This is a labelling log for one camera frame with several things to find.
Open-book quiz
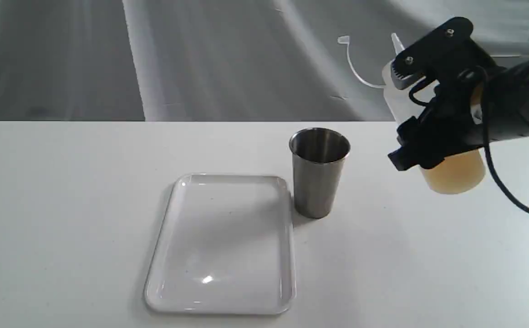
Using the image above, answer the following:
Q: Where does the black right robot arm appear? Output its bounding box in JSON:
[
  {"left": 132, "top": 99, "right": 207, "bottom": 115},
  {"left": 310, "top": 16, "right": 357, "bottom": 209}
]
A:
[{"left": 388, "top": 60, "right": 529, "bottom": 171}]

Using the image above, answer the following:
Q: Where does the translucent squeeze bottle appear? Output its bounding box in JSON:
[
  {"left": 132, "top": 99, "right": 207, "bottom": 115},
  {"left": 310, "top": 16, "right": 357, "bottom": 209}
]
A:
[{"left": 337, "top": 33, "right": 488, "bottom": 195}]

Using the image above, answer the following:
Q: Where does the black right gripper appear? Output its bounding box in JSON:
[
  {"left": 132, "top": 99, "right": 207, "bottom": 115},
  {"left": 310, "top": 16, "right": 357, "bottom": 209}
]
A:
[{"left": 388, "top": 68, "right": 511, "bottom": 171}]

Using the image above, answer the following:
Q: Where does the white plastic tray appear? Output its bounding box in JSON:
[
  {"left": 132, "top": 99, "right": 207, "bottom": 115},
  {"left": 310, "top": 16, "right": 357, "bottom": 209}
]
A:
[{"left": 144, "top": 174, "right": 296, "bottom": 316}]

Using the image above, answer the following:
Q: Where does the black camera cable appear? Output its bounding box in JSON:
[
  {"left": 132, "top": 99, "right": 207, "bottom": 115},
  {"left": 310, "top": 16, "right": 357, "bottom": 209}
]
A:
[{"left": 408, "top": 68, "right": 529, "bottom": 221}]

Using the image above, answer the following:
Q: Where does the grey backdrop cloth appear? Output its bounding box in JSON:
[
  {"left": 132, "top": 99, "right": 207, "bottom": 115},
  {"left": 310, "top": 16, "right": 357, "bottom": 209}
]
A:
[{"left": 0, "top": 0, "right": 529, "bottom": 121}]

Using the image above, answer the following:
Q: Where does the stainless steel cup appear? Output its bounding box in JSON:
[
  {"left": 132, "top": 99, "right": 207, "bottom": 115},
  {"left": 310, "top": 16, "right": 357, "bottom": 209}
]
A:
[{"left": 288, "top": 128, "right": 351, "bottom": 220}]

